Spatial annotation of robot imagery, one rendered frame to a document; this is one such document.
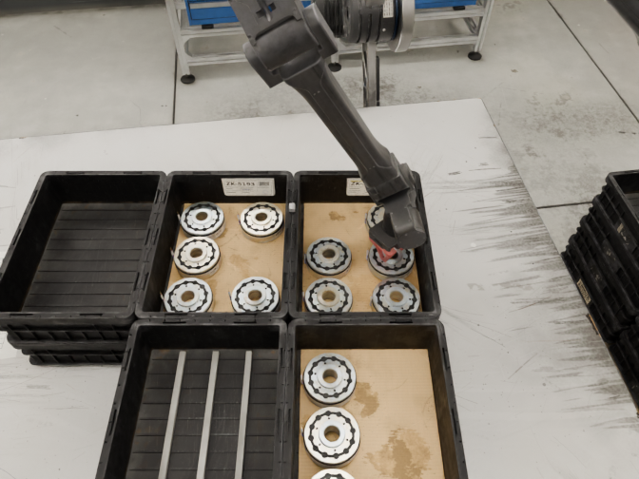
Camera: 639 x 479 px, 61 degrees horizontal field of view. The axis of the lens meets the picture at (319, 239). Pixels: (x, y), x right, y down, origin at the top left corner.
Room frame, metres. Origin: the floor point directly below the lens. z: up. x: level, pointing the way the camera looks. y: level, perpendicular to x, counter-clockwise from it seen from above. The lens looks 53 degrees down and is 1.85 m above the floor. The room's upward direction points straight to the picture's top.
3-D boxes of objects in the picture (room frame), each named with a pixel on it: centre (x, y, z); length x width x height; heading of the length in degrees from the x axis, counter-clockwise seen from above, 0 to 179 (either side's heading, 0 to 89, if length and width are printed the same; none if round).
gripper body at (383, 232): (0.71, -0.16, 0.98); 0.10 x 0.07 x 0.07; 129
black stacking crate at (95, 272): (0.71, 0.51, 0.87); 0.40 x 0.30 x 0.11; 0
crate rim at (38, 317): (0.71, 0.51, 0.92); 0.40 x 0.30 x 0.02; 0
